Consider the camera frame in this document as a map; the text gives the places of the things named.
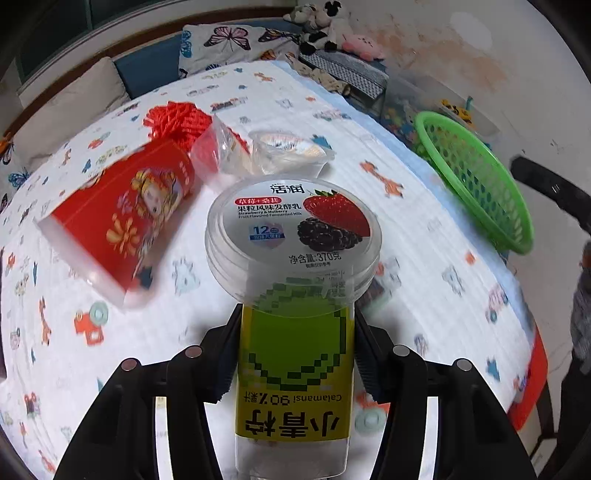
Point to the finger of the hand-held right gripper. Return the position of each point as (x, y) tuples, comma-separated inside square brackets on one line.
[(549, 184)]

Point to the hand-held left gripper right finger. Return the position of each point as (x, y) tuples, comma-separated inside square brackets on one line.
[(368, 364)]

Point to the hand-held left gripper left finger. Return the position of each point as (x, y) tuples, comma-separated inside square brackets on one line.
[(227, 364)]

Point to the green plastic basket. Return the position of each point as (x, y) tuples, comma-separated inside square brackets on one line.
[(471, 170)]

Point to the plastic bottle yellow green label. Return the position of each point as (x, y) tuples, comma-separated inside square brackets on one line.
[(295, 406)]

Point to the red paper cup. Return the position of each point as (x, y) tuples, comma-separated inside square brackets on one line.
[(124, 217)]

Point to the small clear jelly cup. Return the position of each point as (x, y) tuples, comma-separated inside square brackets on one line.
[(286, 147)]

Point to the red mesh net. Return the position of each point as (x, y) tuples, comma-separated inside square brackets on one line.
[(178, 117)]

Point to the printed blanket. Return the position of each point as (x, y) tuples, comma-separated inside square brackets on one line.
[(415, 277)]

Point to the yellow toy trucks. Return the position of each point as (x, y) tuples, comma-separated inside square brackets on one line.
[(455, 109)]

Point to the person's grey fleece clothing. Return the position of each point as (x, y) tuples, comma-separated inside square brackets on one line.
[(582, 304)]

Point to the clear plastic storage bin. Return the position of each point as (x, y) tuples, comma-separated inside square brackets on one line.
[(401, 99)]

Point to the striped folded cloth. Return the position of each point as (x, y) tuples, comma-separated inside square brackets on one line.
[(355, 74)]

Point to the pink plush toy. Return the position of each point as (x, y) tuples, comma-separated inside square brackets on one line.
[(362, 45)]

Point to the beige printed cloth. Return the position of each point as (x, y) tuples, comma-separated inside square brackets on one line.
[(323, 79)]

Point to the black white cow plush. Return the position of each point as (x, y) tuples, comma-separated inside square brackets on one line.
[(332, 23)]

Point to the small butterfly pillow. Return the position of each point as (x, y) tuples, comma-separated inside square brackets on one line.
[(11, 180)]

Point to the grey plush toy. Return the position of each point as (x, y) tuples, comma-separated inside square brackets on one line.
[(300, 13)]

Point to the beige pillow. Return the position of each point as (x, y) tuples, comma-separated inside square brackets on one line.
[(69, 106)]

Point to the blue bed cushion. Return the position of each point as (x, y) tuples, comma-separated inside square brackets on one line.
[(147, 64)]

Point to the large butterfly pillow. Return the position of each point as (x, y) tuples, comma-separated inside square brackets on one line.
[(221, 41)]

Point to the dark window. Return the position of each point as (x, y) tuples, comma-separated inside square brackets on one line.
[(69, 27)]

